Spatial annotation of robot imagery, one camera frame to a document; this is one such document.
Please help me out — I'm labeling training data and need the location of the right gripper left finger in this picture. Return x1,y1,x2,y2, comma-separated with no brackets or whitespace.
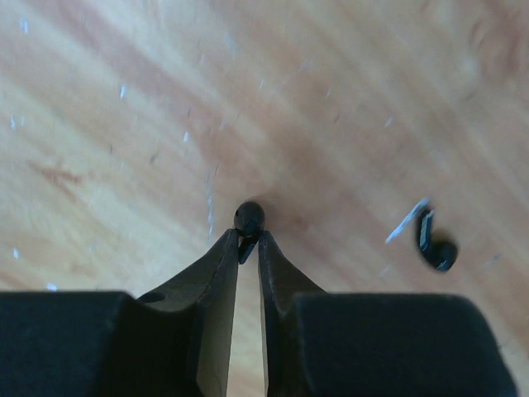
1,229,238,396

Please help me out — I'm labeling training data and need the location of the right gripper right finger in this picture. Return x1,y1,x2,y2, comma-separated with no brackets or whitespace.
259,232,517,396

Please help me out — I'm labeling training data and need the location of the black earbud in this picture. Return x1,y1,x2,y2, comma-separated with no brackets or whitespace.
415,207,459,273
234,201,265,265

